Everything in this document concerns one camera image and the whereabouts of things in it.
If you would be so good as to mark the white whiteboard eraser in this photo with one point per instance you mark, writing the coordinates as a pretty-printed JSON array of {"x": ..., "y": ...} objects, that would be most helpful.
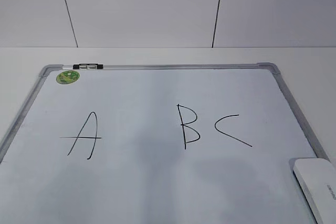
[{"x": 316, "y": 178}]

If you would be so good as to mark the white framed whiteboard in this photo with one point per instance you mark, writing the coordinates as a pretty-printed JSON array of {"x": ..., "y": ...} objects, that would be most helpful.
[{"x": 157, "y": 144}]

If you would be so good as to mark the black silver hanging clip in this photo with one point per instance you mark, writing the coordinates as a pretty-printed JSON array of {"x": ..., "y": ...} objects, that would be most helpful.
[{"x": 87, "y": 66}]

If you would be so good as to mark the green round magnet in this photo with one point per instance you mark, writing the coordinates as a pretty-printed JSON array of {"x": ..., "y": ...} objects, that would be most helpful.
[{"x": 67, "y": 77}]

